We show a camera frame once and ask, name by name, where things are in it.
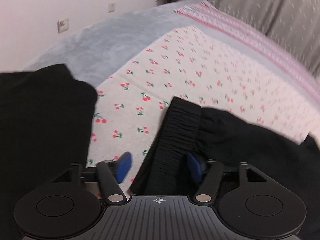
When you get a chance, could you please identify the grey star curtain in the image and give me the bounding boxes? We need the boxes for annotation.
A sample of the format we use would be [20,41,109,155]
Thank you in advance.
[208,0,319,77]

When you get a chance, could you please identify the black pants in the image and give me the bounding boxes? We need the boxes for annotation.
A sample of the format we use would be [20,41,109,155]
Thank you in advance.
[130,97,319,239]

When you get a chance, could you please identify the white wall socket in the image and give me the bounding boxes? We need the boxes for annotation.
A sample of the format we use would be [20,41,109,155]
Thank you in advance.
[57,18,69,33]

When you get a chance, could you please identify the pink striped blanket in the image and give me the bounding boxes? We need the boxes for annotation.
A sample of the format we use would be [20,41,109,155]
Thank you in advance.
[175,2,319,102]

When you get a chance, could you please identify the white wall switch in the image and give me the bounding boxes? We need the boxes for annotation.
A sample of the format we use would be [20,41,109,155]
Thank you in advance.
[108,3,116,13]

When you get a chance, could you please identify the cherry print bed sheet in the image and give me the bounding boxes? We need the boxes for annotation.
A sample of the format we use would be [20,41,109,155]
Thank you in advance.
[87,26,319,190]

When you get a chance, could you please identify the folded black garment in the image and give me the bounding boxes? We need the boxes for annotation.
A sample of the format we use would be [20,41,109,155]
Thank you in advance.
[1,64,98,239]

